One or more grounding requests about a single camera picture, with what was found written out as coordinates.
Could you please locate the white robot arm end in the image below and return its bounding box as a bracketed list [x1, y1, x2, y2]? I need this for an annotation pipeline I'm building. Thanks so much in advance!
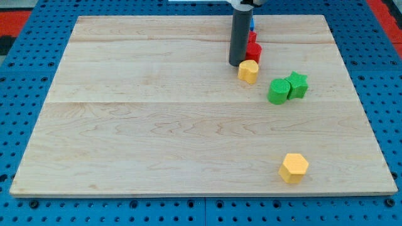
[227, 0, 268, 11]

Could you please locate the yellow heart block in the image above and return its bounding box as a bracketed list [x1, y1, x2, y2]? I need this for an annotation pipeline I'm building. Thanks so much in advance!
[237, 60, 259, 84]

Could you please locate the light wooden board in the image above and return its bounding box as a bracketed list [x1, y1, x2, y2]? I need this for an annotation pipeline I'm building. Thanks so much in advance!
[10, 15, 398, 198]

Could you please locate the green cylinder block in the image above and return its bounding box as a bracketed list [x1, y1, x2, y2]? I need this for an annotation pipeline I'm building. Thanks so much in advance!
[267, 78, 290, 105]

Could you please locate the red block behind cylinder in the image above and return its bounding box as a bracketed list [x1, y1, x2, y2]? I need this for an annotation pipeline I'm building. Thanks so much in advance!
[248, 31, 257, 43]

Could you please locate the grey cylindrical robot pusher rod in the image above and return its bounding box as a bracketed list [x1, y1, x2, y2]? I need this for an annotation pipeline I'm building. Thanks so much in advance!
[229, 9, 253, 67]

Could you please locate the green star block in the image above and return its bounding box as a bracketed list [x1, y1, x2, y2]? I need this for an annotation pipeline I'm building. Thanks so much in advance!
[285, 71, 308, 100]

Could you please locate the blue block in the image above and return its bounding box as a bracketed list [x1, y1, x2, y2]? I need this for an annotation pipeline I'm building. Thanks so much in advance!
[250, 17, 254, 31]

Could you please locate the yellow hexagon block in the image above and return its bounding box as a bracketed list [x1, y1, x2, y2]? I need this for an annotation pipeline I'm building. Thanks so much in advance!
[278, 153, 309, 183]

